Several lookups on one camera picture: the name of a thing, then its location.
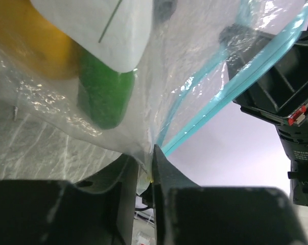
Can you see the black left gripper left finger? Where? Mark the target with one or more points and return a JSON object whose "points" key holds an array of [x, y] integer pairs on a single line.
{"points": [[96, 210]]}

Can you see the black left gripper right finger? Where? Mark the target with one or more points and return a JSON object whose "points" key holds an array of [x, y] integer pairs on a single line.
{"points": [[186, 213]]}

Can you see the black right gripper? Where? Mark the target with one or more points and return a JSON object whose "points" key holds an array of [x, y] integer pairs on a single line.
{"points": [[280, 97]]}

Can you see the clear zip top bag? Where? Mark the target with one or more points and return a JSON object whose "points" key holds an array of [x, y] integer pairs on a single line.
{"points": [[189, 58]]}

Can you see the green toy cucumber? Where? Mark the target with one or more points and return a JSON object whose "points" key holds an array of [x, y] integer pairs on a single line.
{"points": [[103, 93]]}

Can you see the yellow toy lemon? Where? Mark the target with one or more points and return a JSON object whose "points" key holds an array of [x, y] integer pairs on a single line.
{"points": [[32, 40]]}

